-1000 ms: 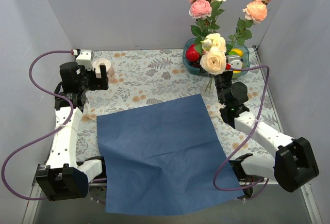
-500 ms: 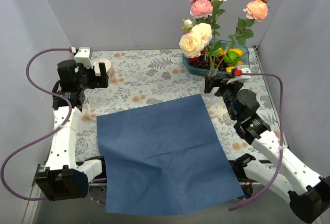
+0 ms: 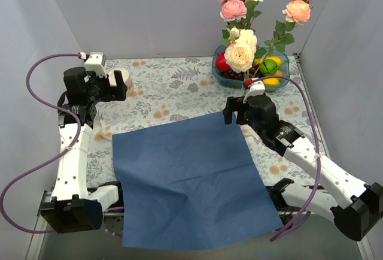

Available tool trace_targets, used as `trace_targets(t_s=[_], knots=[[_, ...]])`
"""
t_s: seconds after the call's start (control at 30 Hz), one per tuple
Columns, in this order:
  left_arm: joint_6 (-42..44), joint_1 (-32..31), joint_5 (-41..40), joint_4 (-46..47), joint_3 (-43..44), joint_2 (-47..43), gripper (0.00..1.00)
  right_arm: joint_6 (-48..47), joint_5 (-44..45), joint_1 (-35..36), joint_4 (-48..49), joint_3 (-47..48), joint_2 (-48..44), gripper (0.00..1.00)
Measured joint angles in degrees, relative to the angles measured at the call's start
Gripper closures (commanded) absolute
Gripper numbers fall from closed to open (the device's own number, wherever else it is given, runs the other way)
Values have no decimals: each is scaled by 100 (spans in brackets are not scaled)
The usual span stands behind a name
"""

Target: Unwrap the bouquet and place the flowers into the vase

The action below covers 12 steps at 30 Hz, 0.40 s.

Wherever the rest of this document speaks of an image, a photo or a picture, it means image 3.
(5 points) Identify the green eucalyptus stem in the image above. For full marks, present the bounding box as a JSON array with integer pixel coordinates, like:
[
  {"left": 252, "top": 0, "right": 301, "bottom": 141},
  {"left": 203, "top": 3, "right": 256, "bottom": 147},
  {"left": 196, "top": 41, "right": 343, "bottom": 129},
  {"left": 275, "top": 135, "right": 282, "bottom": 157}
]
[{"left": 224, "top": 27, "right": 257, "bottom": 73}]

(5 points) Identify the blue wrapping paper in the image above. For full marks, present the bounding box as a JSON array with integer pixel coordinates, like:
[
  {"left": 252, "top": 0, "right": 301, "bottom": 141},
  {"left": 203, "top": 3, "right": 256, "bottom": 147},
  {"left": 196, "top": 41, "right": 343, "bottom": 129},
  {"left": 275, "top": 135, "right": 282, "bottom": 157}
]
[{"left": 113, "top": 113, "right": 282, "bottom": 250}]

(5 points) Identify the pink rose stem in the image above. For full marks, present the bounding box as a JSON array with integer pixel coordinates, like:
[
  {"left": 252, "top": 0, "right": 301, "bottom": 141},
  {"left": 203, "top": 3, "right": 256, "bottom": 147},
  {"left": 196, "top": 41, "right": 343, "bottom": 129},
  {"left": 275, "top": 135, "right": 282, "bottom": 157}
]
[
  {"left": 256, "top": 0, "right": 313, "bottom": 72},
  {"left": 218, "top": 0, "right": 247, "bottom": 47}
]

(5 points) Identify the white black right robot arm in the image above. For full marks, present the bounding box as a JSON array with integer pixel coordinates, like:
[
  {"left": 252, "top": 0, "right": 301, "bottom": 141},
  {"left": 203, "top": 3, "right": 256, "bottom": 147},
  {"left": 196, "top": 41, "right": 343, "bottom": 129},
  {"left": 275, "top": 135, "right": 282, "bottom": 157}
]
[{"left": 223, "top": 95, "right": 382, "bottom": 241}]

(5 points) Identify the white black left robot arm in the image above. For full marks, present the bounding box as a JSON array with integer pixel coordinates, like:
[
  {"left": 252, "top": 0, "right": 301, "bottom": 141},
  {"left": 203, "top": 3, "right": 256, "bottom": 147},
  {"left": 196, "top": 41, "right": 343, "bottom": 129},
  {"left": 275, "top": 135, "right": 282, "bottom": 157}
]
[{"left": 39, "top": 66, "right": 132, "bottom": 234}]

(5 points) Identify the wrapped toilet paper roll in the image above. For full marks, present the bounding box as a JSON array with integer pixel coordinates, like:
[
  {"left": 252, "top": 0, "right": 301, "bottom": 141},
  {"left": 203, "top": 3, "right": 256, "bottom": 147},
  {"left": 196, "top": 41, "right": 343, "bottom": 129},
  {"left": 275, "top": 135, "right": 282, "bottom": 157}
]
[{"left": 108, "top": 68, "right": 134, "bottom": 97}]

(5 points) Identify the yellow lemon front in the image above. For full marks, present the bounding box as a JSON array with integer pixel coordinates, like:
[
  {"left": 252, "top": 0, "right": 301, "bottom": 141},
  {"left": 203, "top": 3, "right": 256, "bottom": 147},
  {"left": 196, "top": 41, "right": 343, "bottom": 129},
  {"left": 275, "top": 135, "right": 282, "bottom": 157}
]
[{"left": 263, "top": 77, "right": 280, "bottom": 86}]

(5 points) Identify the dark purple grapes bunch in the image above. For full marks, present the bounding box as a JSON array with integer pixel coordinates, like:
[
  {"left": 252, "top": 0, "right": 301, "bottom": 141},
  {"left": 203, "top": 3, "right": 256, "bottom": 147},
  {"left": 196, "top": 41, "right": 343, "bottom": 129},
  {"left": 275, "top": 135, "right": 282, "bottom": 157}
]
[{"left": 220, "top": 64, "right": 263, "bottom": 81}]

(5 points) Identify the red apple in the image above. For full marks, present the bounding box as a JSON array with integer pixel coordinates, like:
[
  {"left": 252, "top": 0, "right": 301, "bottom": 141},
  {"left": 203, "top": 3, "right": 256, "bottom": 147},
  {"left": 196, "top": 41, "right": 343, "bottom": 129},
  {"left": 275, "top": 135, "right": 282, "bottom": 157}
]
[{"left": 215, "top": 52, "right": 231, "bottom": 72}]

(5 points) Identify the green lime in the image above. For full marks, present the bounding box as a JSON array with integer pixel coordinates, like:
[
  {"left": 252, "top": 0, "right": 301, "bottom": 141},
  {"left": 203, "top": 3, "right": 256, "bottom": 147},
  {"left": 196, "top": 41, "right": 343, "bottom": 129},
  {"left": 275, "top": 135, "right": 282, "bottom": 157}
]
[{"left": 259, "top": 59, "right": 278, "bottom": 76}]

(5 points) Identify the teal plastic fruit basket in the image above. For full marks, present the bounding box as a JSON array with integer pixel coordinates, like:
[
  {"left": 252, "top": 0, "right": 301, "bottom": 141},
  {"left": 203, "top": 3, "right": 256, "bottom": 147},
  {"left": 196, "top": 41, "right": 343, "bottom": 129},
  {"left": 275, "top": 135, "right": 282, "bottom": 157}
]
[{"left": 212, "top": 45, "right": 290, "bottom": 92}]

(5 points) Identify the yellow lemon top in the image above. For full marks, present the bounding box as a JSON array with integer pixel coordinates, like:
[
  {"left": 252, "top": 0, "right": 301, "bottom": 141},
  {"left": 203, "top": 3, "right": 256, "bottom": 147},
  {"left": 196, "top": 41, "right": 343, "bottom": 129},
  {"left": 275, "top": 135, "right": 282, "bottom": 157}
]
[{"left": 254, "top": 56, "right": 283, "bottom": 66}]

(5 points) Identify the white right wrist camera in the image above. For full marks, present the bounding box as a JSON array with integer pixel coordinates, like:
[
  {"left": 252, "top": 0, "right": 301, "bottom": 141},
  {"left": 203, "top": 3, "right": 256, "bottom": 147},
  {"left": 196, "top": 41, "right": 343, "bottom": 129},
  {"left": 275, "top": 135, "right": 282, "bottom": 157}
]
[{"left": 243, "top": 78, "right": 265, "bottom": 103}]

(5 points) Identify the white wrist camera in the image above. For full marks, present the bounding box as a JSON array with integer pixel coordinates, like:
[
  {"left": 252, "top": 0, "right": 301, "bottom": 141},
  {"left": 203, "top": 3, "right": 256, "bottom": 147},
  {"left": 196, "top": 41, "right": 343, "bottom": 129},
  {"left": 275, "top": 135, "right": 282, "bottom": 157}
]
[
  {"left": 84, "top": 52, "right": 107, "bottom": 78},
  {"left": 243, "top": 78, "right": 265, "bottom": 103}
]

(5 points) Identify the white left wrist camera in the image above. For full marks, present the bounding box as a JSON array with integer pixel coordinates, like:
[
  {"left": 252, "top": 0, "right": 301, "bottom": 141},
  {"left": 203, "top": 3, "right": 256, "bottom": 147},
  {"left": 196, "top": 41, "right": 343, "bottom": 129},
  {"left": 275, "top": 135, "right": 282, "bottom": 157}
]
[{"left": 84, "top": 52, "right": 107, "bottom": 78}]

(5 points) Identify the aluminium frame rail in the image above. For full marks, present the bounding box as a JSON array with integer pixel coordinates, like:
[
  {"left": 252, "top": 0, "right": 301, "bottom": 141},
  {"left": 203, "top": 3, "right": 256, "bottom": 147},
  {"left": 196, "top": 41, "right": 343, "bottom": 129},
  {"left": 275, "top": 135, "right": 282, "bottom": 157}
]
[{"left": 37, "top": 191, "right": 52, "bottom": 216}]

